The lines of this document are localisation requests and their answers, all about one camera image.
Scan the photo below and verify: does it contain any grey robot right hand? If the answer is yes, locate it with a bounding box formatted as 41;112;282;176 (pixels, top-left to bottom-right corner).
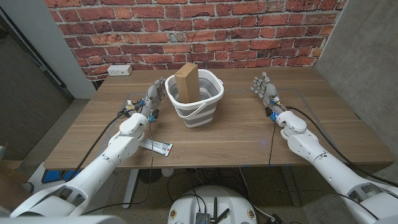
250;72;286;114

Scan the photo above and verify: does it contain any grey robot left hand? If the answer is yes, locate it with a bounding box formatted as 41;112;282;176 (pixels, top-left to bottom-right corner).
140;77;168;119

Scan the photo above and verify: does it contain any brown cardboard packing box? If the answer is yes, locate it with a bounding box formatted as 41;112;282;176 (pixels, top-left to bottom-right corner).
174;62;201;104

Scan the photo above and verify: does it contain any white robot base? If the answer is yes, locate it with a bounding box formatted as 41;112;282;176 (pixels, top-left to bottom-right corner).
167;185;258;224

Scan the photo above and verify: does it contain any white toothpaste box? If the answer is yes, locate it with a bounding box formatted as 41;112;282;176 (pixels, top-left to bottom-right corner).
138;138;174;157

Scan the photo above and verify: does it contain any white grey collapsible bucket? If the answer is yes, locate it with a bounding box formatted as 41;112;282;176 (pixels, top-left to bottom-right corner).
164;68;225;129

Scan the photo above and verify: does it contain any brown cardboard floor box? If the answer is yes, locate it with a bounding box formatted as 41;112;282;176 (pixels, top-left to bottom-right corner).
0;160;32;212

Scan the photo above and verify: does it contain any white power outlet strip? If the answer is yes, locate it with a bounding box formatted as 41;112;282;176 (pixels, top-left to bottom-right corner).
106;64;133;77

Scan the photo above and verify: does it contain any red brick printed backdrop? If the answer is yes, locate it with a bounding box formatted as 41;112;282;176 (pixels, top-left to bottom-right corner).
44;0;349;82

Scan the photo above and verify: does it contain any white table leg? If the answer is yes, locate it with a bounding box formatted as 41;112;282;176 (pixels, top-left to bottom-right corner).
122;169;140;210

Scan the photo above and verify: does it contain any grey table leg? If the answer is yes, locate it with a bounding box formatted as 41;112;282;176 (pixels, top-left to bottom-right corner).
279;166;302;207

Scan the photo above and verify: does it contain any white blue floor base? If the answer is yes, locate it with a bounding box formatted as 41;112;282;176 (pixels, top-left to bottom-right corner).
21;161;82;194

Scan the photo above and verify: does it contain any grey radio module with antennas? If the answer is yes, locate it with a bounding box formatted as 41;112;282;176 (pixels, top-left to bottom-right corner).
195;196;231;224

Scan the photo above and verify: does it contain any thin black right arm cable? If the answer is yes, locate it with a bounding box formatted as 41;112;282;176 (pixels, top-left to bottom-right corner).
268;120;277;166

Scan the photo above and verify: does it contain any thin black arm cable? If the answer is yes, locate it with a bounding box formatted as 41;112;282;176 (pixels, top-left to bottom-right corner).
81;120;155;216
268;120;277;166

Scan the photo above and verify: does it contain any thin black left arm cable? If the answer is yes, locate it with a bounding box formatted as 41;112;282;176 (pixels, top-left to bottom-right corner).
81;120;155;216

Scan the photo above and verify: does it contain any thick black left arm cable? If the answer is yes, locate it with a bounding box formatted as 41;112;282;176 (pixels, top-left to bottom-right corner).
65;107;134;183

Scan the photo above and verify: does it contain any black floor cable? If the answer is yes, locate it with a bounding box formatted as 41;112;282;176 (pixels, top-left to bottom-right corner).
167;172;208;215

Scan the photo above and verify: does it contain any white floor cable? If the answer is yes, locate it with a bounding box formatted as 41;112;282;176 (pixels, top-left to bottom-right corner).
238;167;274;221

